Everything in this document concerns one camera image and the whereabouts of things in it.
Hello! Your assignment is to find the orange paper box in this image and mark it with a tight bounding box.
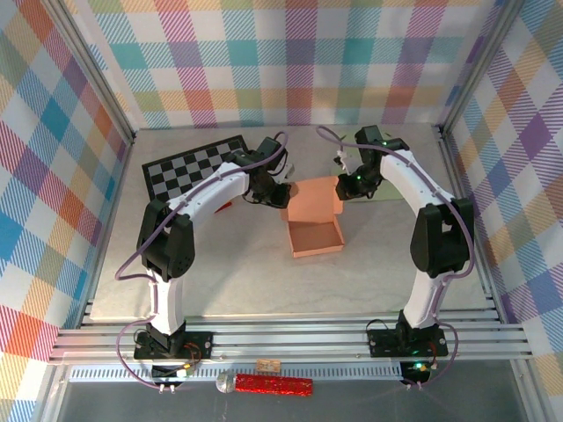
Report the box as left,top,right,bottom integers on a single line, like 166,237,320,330
280,175,347,260

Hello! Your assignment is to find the black and grey chessboard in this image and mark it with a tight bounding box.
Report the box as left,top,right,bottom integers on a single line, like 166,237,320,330
141,135,254,215

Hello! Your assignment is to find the perforated metal strip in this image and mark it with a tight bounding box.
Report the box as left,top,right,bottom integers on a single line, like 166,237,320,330
69,367,408,382

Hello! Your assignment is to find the red glitter microphone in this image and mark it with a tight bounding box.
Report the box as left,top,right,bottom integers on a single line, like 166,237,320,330
215,371,315,398

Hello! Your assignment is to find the black connector module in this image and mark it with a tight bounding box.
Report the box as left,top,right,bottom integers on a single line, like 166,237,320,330
402,360,431,382
151,363,195,382

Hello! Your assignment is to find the aluminium side rail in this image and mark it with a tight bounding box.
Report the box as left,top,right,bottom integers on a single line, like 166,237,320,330
77,129,138,329
438,126,503,327

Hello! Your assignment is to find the aluminium rail bed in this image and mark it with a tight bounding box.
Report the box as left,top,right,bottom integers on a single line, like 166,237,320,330
48,312,537,366

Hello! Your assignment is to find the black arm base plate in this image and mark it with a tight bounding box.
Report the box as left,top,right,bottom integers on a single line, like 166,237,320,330
367,327,450,358
133,330,215,360

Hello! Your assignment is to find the aluminium frame post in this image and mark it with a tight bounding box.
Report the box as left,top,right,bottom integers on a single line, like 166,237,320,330
439,0,527,140
43,0,137,144

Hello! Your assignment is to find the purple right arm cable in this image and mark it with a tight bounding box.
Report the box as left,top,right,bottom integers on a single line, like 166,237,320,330
316,125,479,391

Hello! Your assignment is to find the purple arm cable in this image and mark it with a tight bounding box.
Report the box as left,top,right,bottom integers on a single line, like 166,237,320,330
114,130,291,393
316,125,479,391

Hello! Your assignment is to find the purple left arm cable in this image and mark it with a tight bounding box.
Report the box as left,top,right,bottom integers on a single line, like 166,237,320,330
114,130,291,393

